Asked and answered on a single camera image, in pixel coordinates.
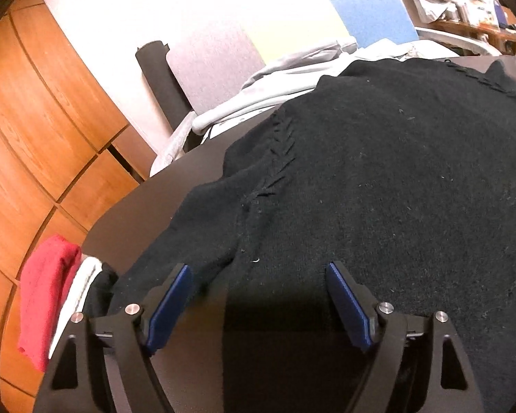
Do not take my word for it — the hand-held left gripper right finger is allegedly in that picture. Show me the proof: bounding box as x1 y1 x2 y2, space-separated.
324 262 486 413

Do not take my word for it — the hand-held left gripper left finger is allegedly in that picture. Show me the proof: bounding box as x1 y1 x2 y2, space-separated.
32 262 194 413

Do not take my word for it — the black knit sweater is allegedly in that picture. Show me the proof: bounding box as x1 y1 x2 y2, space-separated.
109 58 516 413

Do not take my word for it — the black folded cloth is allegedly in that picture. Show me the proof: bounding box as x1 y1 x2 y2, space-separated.
83 262 122 320

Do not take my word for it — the white folded cloth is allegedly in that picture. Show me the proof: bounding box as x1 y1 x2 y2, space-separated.
47 256 103 360

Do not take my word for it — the red folded cloth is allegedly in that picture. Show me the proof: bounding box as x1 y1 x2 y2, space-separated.
17 234 83 371

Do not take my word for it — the black rolled mat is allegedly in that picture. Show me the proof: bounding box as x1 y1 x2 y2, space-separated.
135 40 194 133

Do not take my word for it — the light grey garment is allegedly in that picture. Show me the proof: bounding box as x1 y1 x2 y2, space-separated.
150 38 418 177

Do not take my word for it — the wooden cabinet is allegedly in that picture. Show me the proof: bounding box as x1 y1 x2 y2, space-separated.
0 0 156 401

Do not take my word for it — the grey cream blue padded board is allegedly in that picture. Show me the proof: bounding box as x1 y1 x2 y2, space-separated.
165 0 420 115

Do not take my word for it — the wooden shelf with clutter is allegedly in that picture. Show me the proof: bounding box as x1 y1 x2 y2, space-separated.
434 0 516 46

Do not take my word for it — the white curved rail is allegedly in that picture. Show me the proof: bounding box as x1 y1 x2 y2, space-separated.
415 27 506 57

